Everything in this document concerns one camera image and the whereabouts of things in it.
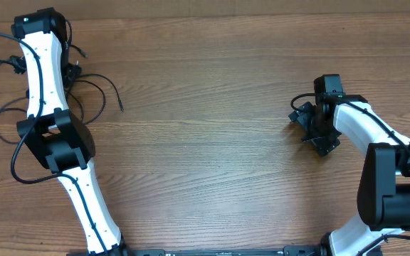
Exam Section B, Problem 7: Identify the black USB cable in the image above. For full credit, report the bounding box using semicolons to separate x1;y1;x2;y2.
0;73;125;145

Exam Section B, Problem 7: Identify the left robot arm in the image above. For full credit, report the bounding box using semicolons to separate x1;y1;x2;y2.
11;8;130;255

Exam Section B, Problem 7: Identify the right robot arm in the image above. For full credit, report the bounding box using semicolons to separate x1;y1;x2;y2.
283;74;410;255

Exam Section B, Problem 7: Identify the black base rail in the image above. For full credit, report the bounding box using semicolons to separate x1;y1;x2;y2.
65;245;384;256

